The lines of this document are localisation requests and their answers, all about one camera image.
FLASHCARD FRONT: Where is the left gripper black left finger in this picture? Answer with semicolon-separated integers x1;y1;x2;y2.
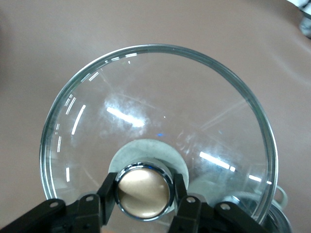
0;172;119;233

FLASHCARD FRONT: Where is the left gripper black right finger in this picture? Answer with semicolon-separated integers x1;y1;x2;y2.
169;173;271;233

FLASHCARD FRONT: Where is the glass lid with copper knob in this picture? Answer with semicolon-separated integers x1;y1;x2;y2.
39;43;279;226

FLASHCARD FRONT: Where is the brown table mat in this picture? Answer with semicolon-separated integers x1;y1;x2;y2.
0;0;311;233

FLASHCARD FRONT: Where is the steel pot with grey handles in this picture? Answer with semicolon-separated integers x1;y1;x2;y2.
261;185;294;233

